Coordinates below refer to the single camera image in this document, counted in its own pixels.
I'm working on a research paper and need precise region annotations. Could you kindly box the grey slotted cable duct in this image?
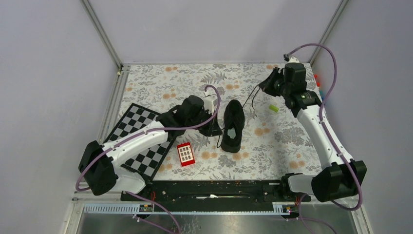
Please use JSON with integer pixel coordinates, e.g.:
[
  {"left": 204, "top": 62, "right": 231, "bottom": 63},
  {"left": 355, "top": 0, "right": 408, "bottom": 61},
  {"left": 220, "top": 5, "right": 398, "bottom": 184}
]
[{"left": 84, "top": 202, "right": 299, "bottom": 216}]

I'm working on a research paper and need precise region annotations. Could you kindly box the black shoelace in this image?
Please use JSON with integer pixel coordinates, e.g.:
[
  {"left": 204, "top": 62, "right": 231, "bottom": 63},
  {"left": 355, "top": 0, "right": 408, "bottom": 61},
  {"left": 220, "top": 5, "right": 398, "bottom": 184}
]
[{"left": 216, "top": 84, "right": 262, "bottom": 149}]

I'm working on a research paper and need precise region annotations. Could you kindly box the green rectangular block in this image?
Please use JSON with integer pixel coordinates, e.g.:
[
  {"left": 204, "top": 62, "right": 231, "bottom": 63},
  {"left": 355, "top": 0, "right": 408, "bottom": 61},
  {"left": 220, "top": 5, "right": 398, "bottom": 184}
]
[{"left": 269, "top": 104, "right": 279, "bottom": 113}]

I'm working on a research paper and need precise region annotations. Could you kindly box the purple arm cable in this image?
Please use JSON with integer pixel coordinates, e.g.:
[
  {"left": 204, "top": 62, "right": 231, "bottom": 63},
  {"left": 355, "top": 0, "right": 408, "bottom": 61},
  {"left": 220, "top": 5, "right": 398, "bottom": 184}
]
[
  {"left": 75, "top": 84, "right": 222, "bottom": 192},
  {"left": 283, "top": 43, "right": 364, "bottom": 212}
]

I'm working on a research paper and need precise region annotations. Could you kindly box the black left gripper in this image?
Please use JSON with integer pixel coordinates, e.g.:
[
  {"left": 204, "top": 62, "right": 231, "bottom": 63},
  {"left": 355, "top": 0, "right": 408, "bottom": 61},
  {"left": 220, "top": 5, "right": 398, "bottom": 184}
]
[{"left": 187, "top": 108, "right": 223, "bottom": 137}]

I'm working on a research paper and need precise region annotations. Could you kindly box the floral patterned table mat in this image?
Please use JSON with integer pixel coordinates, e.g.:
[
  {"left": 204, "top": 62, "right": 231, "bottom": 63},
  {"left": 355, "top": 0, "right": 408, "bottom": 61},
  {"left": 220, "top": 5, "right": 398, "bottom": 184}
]
[{"left": 118, "top": 64, "right": 322, "bottom": 180}]

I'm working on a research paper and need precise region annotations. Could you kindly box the black white chessboard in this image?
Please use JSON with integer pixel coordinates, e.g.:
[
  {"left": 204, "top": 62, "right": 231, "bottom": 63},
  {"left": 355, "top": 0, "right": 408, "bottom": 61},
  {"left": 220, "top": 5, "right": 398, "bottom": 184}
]
[{"left": 102, "top": 103, "right": 175, "bottom": 182}]

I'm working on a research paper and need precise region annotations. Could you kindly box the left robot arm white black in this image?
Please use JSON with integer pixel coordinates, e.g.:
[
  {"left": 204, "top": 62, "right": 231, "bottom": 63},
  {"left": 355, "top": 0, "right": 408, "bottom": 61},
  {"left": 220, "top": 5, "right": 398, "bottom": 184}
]
[{"left": 75, "top": 94, "right": 221, "bottom": 200}]

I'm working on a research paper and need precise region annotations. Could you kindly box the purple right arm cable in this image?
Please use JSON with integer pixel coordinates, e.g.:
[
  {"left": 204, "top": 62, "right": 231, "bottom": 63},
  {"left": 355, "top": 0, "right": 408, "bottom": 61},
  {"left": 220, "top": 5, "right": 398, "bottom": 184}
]
[{"left": 283, "top": 43, "right": 364, "bottom": 212}]

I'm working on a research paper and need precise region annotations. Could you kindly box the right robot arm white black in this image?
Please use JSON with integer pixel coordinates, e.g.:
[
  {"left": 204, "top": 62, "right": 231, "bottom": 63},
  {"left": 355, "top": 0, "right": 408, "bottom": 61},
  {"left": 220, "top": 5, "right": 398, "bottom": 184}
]
[{"left": 259, "top": 62, "right": 367, "bottom": 202}]

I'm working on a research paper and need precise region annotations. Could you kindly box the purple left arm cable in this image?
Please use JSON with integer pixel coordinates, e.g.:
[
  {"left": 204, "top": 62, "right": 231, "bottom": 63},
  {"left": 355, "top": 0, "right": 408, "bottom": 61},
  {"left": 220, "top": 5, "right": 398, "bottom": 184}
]
[{"left": 75, "top": 84, "right": 222, "bottom": 192}]

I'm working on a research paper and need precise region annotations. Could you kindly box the black sneaker shoe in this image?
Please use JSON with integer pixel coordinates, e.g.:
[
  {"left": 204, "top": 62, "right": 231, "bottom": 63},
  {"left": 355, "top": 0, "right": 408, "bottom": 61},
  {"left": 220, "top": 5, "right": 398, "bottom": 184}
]
[{"left": 221, "top": 99, "right": 245, "bottom": 153}]

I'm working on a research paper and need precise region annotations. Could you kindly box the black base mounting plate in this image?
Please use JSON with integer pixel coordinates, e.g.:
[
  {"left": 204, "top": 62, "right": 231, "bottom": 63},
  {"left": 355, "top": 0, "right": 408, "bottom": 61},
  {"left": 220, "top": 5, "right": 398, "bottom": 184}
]
[{"left": 121, "top": 180, "right": 302, "bottom": 212}]

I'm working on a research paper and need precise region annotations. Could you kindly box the red toy calculator block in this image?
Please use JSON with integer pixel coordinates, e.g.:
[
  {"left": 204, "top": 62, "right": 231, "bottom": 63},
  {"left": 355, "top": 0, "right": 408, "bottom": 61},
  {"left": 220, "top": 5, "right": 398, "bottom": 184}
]
[{"left": 177, "top": 142, "right": 195, "bottom": 167}]

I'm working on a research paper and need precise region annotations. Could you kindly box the orange red toy piece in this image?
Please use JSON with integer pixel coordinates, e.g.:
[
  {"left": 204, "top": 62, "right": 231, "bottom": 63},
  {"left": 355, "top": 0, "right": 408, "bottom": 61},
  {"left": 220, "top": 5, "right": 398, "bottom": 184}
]
[{"left": 314, "top": 74, "right": 320, "bottom": 87}]

